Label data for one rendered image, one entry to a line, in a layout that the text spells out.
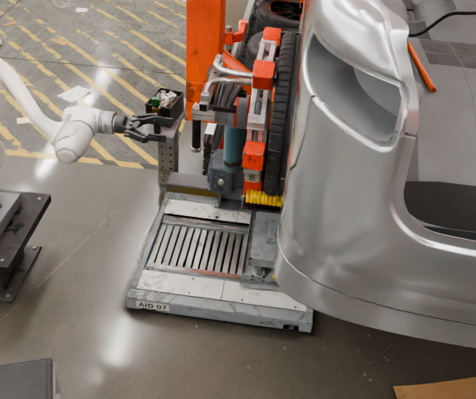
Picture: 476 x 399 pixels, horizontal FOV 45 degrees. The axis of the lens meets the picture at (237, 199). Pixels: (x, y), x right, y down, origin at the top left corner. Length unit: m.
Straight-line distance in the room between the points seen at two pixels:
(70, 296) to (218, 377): 0.80
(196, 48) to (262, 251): 0.99
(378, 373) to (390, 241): 1.30
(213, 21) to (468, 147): 1.24
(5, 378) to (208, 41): 1.64
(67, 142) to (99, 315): 0.86
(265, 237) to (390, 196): 1.49
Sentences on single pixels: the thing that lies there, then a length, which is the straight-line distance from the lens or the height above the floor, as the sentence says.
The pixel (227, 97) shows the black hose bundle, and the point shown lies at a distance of 2.15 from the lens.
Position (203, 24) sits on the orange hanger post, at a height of 1.03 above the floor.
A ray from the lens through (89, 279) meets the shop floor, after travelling 2.85.
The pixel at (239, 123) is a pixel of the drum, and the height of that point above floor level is 0.83.
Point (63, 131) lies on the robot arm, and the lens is 2.22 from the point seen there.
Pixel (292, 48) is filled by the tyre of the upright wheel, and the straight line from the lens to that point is 2.18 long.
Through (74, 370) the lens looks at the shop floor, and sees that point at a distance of 2.52.
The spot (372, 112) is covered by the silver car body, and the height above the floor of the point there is 1.41.
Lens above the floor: 2.02
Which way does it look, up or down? 38 degrees down
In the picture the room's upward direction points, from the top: 4 degrees clockwise
